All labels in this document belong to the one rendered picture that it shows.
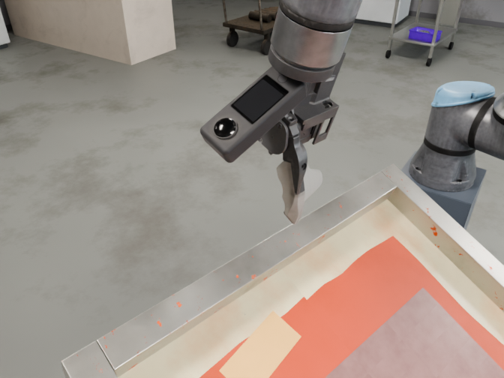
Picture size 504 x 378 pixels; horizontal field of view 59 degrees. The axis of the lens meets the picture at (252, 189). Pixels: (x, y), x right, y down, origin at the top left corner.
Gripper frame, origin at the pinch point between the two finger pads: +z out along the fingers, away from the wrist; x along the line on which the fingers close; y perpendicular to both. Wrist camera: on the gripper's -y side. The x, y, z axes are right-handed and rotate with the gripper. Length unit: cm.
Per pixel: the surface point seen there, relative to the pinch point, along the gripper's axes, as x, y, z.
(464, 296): -27.5, 22.0, 10.3
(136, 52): 403, 225, 263
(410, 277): -20.5, 16.8, 9.6
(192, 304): -7.5, -14.4, 4.9
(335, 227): -9.0, 10.1, 5.5
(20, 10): 602, 162, 296
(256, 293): -9.5, -5.1, 8.6
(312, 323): -16.8, -1.5, 9.3
